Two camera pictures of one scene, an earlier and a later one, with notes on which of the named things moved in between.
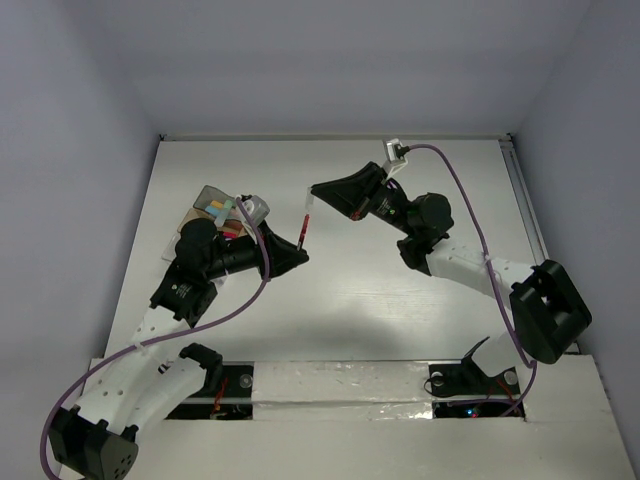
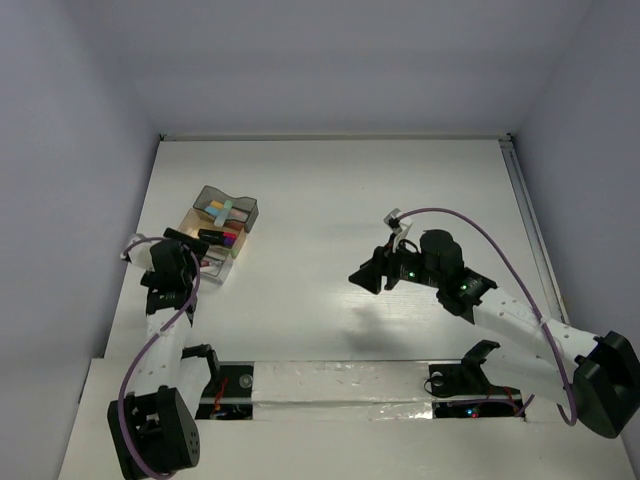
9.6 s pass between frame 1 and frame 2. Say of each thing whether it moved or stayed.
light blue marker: stayed
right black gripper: moved
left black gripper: moved
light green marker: stayed
